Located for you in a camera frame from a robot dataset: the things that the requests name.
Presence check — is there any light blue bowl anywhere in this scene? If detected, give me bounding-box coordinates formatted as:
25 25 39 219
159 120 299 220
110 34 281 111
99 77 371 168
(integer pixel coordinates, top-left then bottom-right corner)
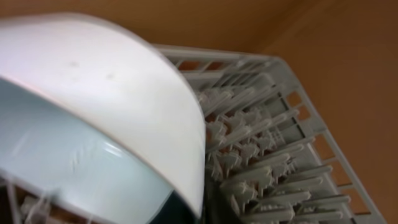
1 13 206 223

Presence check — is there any grey dishwasher rack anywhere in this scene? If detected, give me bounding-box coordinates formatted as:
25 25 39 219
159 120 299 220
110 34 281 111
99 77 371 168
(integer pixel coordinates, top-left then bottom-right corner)
0 43 388 224

